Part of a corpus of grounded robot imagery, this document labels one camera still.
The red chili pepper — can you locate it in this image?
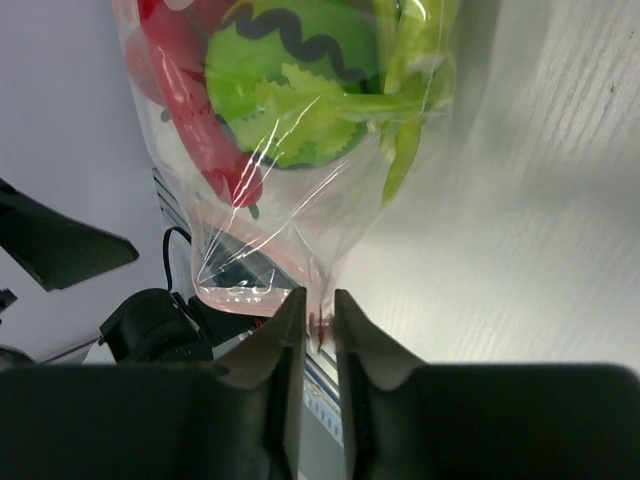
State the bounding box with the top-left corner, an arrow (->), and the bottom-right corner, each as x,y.
124,1 -> 263,219

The green toy watermelon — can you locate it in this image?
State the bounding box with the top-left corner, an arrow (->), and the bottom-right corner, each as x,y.
205,1 -> 380,170

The green celery bunch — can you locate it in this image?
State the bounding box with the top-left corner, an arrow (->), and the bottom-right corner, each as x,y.
254,0 -> 459,209

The clear zip top bag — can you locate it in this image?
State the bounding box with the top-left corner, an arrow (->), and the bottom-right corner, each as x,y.
110,0 -> 461,319

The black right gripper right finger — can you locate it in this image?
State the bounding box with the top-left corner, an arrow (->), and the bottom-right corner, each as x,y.
333,290 -> 639,479

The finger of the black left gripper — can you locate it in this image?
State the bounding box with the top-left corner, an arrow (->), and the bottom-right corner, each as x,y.
1,181 -> 139,292

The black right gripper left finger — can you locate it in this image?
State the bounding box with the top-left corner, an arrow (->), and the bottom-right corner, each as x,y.
1,288 -> 306,479

